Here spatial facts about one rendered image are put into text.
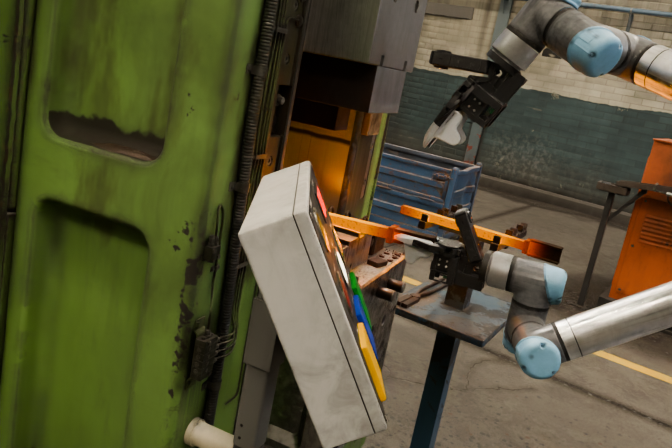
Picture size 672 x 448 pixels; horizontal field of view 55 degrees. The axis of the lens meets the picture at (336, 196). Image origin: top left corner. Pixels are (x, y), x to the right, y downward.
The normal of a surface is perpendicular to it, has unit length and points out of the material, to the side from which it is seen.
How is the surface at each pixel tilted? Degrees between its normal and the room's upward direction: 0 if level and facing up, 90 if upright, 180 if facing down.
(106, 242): 90
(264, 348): 90
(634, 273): 90
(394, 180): 89
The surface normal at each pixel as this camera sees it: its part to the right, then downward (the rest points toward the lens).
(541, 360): -0.14, 0.18
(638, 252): -0.54, 0.07
